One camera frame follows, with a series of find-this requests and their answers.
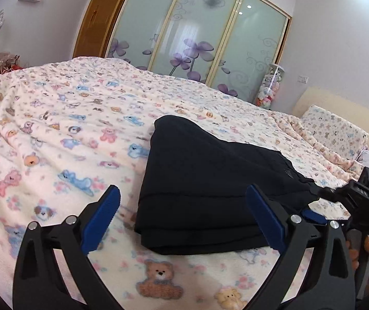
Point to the sliding glass wardrobe doors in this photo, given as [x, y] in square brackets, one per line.
[203, 22]

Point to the white wall switch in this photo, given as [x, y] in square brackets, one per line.
[303, 78]

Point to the wooden door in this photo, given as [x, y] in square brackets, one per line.
[97, 22]

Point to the black pants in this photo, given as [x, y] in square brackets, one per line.
[203, 184]

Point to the bear print fleece blanket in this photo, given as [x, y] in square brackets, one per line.
[74, 119]

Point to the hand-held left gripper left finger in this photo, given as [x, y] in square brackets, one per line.
[102, 219]

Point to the bear print pillow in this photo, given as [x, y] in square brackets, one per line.
[336, 132]

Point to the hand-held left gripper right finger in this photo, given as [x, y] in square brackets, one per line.
[266, 219]

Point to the clear tube of plush toys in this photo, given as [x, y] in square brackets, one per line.
[270, 87]

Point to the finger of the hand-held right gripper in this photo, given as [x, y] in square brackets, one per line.
[313, 217]
[329, 195]

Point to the cream bed headboard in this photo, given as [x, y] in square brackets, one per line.
[349, 113]

